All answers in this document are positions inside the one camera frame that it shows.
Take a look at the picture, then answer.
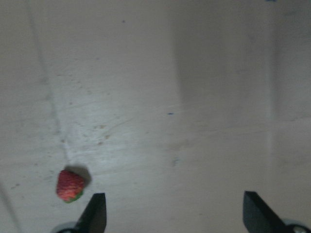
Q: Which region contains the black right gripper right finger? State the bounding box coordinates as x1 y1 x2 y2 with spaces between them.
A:
242 191 289 233

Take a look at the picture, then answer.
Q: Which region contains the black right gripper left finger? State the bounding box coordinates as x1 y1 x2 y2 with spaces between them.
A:
74 193 106 233

